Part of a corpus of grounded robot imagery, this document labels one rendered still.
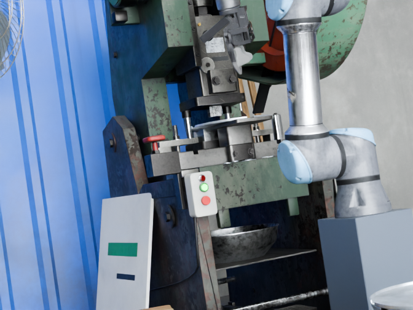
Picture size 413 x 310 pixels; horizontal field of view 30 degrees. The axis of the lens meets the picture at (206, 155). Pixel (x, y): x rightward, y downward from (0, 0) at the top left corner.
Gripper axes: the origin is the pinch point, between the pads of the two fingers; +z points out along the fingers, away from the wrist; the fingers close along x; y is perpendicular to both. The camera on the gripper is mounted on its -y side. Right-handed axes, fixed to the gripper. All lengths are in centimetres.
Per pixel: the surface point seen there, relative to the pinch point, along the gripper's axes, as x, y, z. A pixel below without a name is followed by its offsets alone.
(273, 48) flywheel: 60, 0, 6
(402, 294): -105, 50, 27
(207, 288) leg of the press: -36, -16, 58
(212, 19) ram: 24.8, -11.6, -14.6
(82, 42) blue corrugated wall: 107, -103, -7
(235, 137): 2.5, -7.0, 22.7
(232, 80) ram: 15.8, -7.0, 6.2
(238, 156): 0.4, -6.9, 28.8
